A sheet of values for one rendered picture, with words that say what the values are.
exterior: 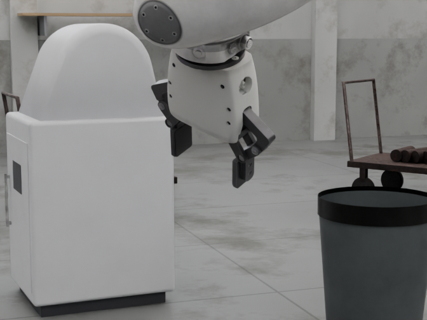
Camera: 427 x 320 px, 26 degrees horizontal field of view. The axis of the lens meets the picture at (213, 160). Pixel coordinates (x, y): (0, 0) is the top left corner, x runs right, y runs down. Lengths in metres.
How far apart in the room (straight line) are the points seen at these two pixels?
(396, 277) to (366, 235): 0.23
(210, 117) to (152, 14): 0.19
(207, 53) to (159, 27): 0.10
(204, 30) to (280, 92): 11.01
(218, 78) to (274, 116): 10.87
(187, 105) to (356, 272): 3.13
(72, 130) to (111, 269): 0.74
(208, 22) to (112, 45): 3.83
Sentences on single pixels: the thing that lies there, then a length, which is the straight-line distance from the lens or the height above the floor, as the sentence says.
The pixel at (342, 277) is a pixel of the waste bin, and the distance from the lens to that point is 4.16.
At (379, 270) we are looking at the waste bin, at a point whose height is 0.40.
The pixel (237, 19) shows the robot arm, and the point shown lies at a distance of 0.83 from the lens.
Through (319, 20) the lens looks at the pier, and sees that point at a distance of 11.90.
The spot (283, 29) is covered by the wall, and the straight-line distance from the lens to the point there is 11.84.
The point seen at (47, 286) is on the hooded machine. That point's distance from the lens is 4.69.
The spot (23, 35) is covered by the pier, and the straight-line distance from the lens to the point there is 10.84.
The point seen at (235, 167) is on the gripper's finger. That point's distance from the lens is 1.04.
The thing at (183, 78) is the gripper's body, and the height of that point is 1.38.
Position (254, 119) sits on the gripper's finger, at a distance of 1.00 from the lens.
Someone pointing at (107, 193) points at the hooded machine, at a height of 0.61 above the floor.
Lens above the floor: 1.44
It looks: 8 degrees down
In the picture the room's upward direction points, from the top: straight up
